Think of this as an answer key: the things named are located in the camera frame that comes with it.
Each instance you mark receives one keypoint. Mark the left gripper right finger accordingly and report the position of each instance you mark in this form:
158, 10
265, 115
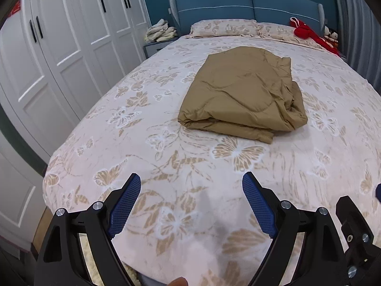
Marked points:
263, 203

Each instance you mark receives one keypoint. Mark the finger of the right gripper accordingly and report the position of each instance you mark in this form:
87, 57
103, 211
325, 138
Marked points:
354, 227
378, 192

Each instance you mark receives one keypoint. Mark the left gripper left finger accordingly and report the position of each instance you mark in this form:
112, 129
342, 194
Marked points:
120, 204

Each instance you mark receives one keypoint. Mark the tan quilted down coat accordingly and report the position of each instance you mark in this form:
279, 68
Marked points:
246, 92

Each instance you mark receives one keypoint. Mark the person's left hand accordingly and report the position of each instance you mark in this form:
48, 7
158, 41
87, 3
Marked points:
181, 281

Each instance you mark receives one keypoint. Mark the floral beige bedspread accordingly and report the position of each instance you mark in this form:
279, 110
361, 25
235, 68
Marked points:
192, 218

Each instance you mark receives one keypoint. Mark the grey curtain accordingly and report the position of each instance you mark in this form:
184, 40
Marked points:
359, 39

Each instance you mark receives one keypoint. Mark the small plush dolls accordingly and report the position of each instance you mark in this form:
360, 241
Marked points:
331, 36

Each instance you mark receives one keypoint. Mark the blue-grey nightstand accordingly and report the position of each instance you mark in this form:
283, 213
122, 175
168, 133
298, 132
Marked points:
151, 48

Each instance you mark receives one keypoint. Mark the right floral pillow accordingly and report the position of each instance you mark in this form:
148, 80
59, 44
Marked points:
285, 34

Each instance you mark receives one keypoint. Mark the floral pillow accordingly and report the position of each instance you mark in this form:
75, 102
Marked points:
224, 27
285, 34

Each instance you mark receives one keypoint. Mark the red cloth bag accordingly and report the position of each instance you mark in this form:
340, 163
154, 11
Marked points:
303, 31

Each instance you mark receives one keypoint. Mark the white panelled wardrobe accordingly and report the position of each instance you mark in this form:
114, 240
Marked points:
58, 58

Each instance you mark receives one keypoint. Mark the left floral pillow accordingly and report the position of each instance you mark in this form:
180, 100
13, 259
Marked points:
224, 27

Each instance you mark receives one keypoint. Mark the stack of folded beige cloths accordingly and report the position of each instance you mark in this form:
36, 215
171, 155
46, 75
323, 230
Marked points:
160, 32

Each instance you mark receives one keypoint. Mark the blue upholstered headboard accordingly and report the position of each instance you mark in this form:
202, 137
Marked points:
185, 13

